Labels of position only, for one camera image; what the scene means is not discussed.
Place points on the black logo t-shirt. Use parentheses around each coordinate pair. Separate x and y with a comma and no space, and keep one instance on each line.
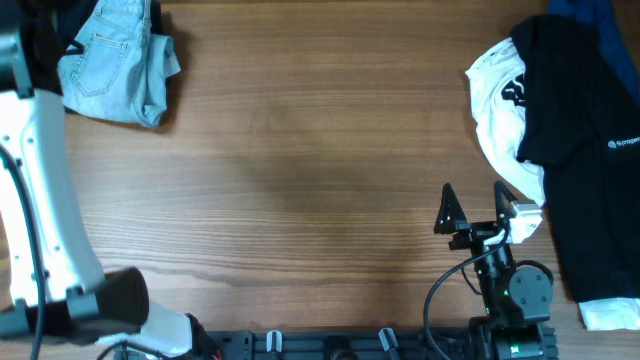
(582,127)

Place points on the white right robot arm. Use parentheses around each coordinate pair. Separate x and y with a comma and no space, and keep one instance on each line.
(517,295)

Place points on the blue garment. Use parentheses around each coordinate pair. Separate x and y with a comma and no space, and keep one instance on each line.
(600,15)

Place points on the white printed t-shirt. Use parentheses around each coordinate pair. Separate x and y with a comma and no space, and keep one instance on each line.
(498,104)

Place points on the light blue denim shorts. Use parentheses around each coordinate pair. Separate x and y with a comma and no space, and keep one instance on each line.
(123,71)

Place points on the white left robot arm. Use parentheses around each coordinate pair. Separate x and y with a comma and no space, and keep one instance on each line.
(59,289)

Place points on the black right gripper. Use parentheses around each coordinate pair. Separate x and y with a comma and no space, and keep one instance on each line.
(476,231)

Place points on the folded dark green garment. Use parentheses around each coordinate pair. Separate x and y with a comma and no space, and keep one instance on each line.
(70,20)

